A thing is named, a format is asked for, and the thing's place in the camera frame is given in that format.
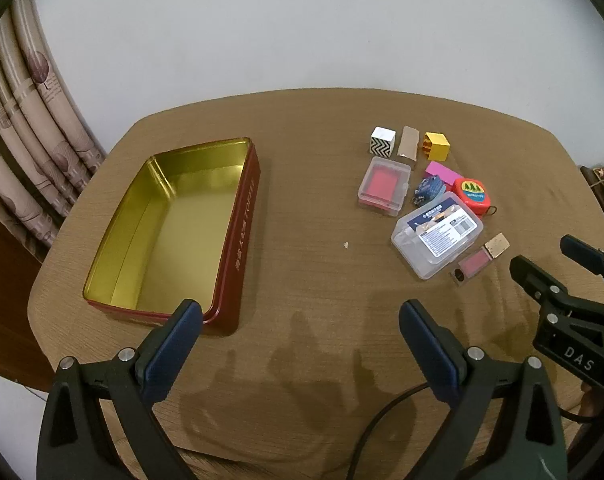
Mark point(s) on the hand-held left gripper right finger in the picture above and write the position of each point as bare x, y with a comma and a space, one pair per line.
429, 350

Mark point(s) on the gold rectangular case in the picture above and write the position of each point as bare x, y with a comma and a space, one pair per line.
408, 145

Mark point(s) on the dark wooden furniture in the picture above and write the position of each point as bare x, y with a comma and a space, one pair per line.
594, 195

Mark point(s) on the red metal tin box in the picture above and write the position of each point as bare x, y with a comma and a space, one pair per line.
182, 230

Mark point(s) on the clear plastic box with label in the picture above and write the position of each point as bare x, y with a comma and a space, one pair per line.
441, 232

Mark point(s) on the small clear plastic box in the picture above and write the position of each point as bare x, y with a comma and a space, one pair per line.
404, 197

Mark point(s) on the yellow tiger-striped block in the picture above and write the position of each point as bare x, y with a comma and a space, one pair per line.
437, 144

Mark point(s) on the pink eraser block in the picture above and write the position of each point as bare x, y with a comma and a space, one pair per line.
444, 172

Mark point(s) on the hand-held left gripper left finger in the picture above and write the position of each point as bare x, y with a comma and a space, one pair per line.
172, 350

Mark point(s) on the white zebra-striped block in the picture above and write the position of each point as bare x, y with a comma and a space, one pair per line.
381, 142

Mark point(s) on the beige patterned curtain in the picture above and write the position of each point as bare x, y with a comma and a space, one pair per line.
27, 125

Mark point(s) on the pink lip gloss gold cap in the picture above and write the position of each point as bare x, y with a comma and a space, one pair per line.
474, 262

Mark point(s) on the red tape measure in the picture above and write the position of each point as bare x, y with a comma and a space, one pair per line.
474, 195

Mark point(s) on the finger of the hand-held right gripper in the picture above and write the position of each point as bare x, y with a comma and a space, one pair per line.
531, 275
589, 256

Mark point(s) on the small blue patterned trinket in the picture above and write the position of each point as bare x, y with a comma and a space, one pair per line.
428, 190

